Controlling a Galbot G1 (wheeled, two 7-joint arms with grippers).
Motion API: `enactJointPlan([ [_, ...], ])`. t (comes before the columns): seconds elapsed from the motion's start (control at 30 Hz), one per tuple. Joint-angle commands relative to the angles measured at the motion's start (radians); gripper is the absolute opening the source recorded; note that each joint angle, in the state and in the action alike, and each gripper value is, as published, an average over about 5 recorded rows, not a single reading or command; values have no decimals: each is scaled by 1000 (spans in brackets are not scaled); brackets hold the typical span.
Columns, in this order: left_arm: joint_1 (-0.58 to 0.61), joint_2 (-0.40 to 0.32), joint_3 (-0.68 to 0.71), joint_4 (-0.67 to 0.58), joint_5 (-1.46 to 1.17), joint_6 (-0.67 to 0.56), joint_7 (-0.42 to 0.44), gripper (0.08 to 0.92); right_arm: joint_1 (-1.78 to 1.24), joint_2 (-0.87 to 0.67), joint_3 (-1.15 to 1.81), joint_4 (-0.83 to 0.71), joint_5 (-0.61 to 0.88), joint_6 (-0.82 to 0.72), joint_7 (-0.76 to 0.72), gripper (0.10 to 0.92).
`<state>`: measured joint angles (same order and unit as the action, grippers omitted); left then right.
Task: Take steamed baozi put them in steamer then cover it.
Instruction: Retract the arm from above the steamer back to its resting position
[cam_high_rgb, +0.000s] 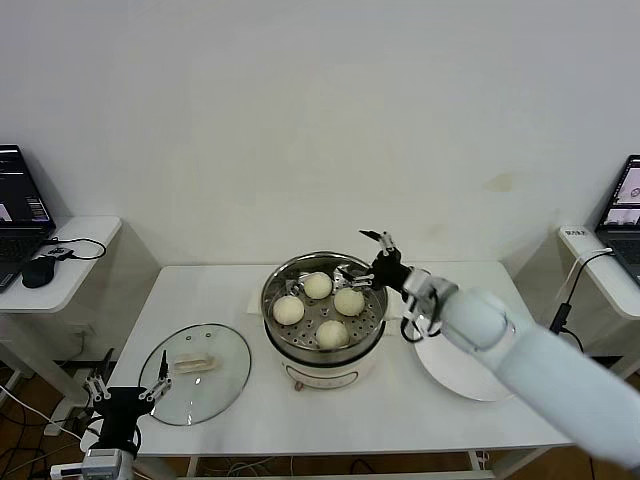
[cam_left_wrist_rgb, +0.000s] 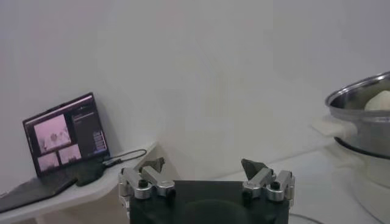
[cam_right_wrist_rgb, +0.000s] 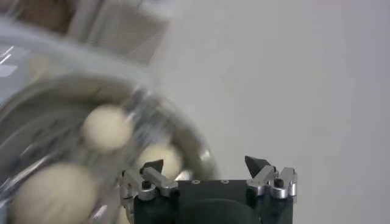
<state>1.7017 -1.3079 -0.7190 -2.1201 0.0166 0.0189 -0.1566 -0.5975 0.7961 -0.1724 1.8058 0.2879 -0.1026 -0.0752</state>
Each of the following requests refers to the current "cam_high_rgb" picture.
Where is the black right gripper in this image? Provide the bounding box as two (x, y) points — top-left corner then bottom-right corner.
(333, 228), (414, 294)

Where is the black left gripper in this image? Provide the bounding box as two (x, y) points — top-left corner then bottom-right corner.
(82, 348), (174, 450)

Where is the white steamed baozi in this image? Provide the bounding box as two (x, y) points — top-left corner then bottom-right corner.
(332, 287), (366, 318)
(303, 271), (334, 301)
(315, 319), (350, 351)
(272, 294), (306, 325)

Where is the glass lid with cream handle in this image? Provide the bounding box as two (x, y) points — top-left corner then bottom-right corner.
(138, 323), (253, 427)

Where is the stainless steel steamer basket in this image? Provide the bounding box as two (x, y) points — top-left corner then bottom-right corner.
(247, 252), (404, 364)

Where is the white floor power strip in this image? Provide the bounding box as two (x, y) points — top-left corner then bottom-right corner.
(43, 407), (94, 440)

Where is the cream electric cooker pot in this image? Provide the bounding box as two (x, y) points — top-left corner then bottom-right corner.
(264, 319), (401, 394)

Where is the white round plate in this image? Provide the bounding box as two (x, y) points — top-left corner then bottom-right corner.
(413, 319), (519, 402)

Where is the black computer mouse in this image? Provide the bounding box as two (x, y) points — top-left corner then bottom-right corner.
(21, 254), (56, 289)

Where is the white side table with mouse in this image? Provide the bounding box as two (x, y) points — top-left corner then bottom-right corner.
(0, 215), (123, 421)

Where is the black laptop with dark screen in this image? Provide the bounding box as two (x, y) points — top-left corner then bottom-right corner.
(0, 144), (57, 294)

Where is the white side table with label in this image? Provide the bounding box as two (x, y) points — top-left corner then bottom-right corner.
(558, 225), (640, 381)

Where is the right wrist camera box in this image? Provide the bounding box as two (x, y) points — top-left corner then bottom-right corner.
(402, 269), (460, 314)

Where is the white coiled floor cable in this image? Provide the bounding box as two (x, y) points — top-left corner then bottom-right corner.
(199, 457), (301, 477)

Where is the black cable with adapter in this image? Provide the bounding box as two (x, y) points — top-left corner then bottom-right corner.
(548, 251), (614, 355)

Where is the white laptop cable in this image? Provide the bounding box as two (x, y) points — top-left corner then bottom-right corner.
(559, 247), (615, 301)

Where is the white main table frame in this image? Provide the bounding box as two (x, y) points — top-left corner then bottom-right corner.
(119, 449), (551, 480)

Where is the grey laptop with camera views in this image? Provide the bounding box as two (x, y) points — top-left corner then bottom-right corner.
(594, 155), (640, 289)

